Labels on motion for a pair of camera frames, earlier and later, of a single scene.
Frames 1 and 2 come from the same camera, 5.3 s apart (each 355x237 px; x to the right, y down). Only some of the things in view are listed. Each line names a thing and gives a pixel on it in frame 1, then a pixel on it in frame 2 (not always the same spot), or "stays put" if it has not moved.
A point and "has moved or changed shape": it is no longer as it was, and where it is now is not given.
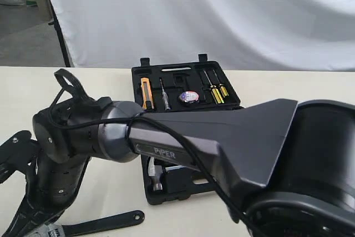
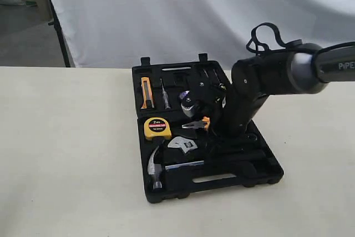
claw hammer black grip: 178,180 has moved or changed shape
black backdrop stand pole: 56,22 stays put
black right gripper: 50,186 -> 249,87
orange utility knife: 147,101 stays put
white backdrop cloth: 258,20 stays put
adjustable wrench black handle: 77,228 has moved or changed shape
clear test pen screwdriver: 165,96 stays put
